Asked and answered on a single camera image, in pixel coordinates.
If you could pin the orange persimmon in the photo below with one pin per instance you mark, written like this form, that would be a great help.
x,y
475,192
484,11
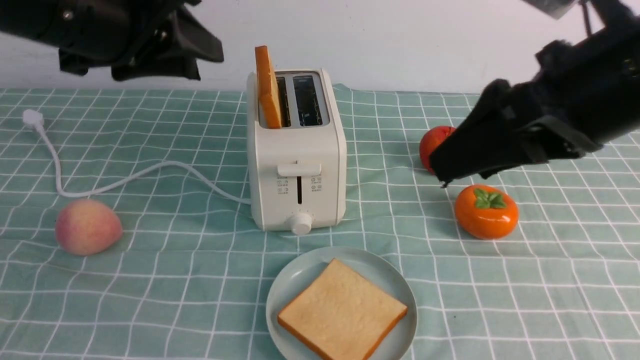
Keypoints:
x,y
485,212

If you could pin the white toaster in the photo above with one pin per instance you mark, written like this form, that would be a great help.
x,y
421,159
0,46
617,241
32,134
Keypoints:
x,y
297,174

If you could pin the toast slice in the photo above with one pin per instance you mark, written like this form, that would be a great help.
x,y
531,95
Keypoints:
x,y
267,88
341,315

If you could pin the grey-green plate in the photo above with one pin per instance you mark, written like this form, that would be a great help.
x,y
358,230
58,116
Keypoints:
x,y
300,272

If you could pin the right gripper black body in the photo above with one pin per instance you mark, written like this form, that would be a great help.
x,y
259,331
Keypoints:
x,y
584,96

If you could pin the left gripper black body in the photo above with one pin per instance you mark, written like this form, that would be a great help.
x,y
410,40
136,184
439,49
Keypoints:
x,y
134,38

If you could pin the green checkered tablecloth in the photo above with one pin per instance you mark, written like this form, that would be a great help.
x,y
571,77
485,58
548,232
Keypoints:
x,y
190,277

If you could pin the pink peach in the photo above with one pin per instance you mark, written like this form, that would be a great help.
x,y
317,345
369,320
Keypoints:
x,y
87,227

